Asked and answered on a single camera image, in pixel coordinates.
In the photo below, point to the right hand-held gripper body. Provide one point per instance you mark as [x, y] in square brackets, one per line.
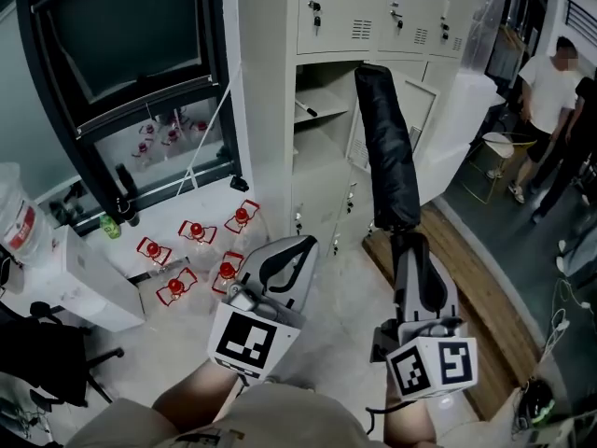
[438, 362]

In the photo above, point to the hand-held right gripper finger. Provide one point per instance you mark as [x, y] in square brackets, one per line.
[450, 303]
[412, 292]

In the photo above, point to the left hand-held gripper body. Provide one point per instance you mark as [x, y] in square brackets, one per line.
[252, 339]

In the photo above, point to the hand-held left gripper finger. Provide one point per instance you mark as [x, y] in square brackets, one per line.
[303, 278]
[261, 261]

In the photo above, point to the black umbrella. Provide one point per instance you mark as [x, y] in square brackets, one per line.
[387, 147]

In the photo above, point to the grey metal locker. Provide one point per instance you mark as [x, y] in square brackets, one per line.
[336, 31]

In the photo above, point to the person's left forearm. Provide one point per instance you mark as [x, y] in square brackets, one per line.
[196, 395]

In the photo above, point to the person's right forearm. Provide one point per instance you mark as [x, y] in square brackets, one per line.
[408, 425]

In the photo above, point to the clear water jug red cap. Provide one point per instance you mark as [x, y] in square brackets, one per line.
[197, 230]
[241, 215]
[153, 250]
[227, 271]
[176, 287]

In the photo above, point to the wooden floor platform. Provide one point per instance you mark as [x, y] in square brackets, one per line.
[471, 269]

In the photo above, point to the small black floor block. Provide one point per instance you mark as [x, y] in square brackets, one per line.
[239, 183]

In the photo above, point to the person's beige shirt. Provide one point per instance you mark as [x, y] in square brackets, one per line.
[280, 418]

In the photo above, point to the black helmet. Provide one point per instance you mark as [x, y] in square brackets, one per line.
[536, 397]

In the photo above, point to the black thermos bottle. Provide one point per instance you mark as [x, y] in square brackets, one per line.
[127, 189]

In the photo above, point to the green drink bottle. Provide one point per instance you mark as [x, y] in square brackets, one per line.
[110, 227]

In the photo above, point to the black marker pen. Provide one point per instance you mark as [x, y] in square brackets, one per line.
[306, 108]

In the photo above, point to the white stool gold legs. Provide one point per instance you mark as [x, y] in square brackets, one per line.
[496, 140]

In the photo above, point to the white cardboard box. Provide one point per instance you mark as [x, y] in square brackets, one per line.
[79, 278]

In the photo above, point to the black office chair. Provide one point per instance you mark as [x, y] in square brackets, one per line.
[42, 353]

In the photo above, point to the large water barrel red label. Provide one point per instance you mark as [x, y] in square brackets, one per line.
[21, 222]

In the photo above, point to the black window frame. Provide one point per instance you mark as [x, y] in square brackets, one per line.
[42, 63]

